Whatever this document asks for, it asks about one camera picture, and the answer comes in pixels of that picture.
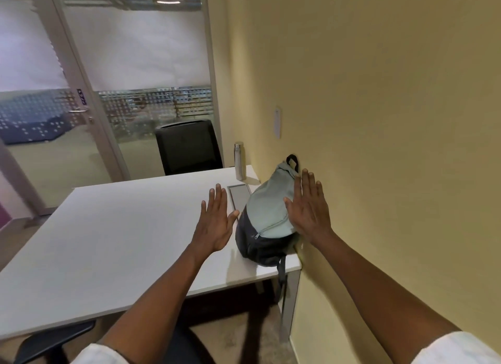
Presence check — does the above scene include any person's left hand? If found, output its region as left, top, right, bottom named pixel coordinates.
left=190, top=184, right=240, bottom=255

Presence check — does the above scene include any person's right hand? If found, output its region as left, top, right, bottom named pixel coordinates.
left=283, top=169, right=333, bottom=244

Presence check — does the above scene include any person's left forearm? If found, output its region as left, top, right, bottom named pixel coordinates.
left=98, top=244, right=214, bottom=356

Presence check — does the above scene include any person's right forearm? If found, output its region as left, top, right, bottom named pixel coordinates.
left=309, top=229, right=463, bottom=356

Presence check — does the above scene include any green and black backpack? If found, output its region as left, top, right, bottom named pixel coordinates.
left=235, top=154, right=303, bottom=287

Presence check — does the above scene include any steel water bottle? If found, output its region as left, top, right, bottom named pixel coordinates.
left=234, top=142, right=246, bottom=181

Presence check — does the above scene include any black mesh office chair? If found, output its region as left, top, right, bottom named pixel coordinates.
left=154, top=119, right=224, bottom=177

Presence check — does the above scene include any white table leg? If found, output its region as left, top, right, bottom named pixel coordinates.
left=279, top=269, right=302, bottom=343

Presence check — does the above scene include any frosted glass partition panel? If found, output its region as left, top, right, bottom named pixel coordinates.
left=55, top=0, right=215, bottom=177

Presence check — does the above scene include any white left shirt sleeve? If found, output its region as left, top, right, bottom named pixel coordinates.
left=74, top=342, right=130, bottom=364

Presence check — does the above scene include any white shirt sleeve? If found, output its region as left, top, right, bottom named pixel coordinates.
left=74, top=342, right=130, bottom=364
left=407, top=330, right=501, bottom=364

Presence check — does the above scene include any frosted glass door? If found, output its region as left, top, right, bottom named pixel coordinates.
left=0, top=0, right=130, bottom=216

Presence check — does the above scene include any black swivel chair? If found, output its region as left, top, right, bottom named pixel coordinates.
left=14, top=320, right=217, bottom=364

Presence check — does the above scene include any white right shirt sleeve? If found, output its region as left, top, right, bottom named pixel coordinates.
left=407, top=330, right=501, bottom=364

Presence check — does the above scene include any grey table cable hatch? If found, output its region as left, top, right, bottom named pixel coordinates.
left=227, top=184, right=251, bottom=210

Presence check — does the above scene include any metal door handle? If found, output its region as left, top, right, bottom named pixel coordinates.
left=68, top=107, right=95, bottom=124

